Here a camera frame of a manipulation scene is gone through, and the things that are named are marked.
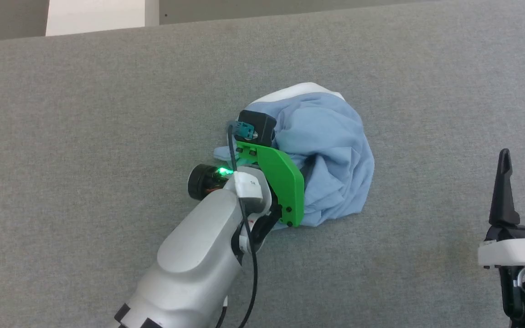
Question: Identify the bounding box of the white rectangular box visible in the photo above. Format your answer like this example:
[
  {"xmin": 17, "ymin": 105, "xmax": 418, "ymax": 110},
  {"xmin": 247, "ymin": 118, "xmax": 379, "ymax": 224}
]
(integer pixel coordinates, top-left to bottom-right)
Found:
[{"xmin": 46, "ymin": 0, "xmax": 160, "ymax": 37}]

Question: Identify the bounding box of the light blue and white garment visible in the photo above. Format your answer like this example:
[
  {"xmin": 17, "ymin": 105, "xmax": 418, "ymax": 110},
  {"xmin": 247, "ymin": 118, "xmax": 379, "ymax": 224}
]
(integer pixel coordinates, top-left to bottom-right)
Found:
[{"xmin": 213, "ymin": 82, "xmax": 376, "ymax": 230}]

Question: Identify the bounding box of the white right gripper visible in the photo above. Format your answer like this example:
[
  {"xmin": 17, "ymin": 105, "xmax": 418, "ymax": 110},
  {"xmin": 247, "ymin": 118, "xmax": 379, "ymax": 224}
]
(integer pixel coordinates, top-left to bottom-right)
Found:
[{"xmin": 478, "ymin": 149, "xmax": 525, "ymax": 269}]

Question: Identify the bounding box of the grey fabric sofa cushion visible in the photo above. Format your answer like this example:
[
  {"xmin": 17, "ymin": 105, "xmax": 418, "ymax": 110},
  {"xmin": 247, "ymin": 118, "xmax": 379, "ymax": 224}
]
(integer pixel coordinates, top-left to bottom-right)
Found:
[{"xmin": 0, "ymin": 0, "xmax": 525, "ymax": 328}]

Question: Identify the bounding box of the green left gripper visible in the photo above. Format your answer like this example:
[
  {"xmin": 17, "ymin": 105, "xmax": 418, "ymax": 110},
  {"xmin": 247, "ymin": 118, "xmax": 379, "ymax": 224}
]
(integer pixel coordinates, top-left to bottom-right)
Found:
[{"xmin": 235, "ymin": 141, "xmax": 317, "ymax": 228}]

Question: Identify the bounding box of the black cable with teal plug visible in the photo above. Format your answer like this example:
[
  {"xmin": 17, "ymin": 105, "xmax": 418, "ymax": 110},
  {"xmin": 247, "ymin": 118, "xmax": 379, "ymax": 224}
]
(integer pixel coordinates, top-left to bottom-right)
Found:
[{"xmin": 227, "ymin": 121, "xmax": 259, "ymax": 328}]

